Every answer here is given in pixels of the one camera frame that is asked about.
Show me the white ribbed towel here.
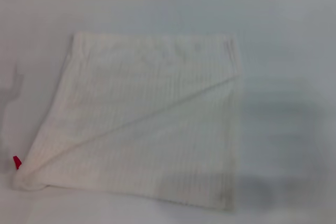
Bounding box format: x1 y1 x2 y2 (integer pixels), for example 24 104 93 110
10 31 243 212

